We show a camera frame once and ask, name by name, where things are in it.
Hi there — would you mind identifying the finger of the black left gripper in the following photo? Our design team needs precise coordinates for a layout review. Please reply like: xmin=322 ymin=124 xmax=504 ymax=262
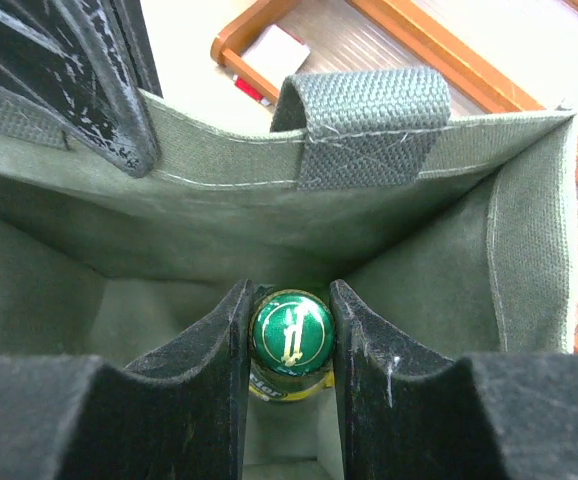
xmin=0 ymin=1 xmax=162 ymax=178

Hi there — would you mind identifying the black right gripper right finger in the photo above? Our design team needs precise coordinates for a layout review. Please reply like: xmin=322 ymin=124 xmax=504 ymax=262
xmin=330 ymin=280 xmax=578 ymax=479

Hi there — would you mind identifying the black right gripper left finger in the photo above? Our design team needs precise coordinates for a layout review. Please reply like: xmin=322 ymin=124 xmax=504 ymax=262
xmin=0 ymin=281 xmax=253 ymax=479

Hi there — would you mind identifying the green Perrier glass bottle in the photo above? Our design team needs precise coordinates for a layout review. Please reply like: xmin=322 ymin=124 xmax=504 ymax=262
xmin=248 ymin=285 xmax=336 ymax=402

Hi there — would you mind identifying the green canvas tote bag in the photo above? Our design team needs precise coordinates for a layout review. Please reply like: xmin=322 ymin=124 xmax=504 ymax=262
xmin=0 ymin=68 xmax=578 ymax=479

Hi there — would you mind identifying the orange wooden shoe rack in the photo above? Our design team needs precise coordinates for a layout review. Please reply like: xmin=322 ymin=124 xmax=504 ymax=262
xmin=210 ymin=1 xmax=578 ymax=352

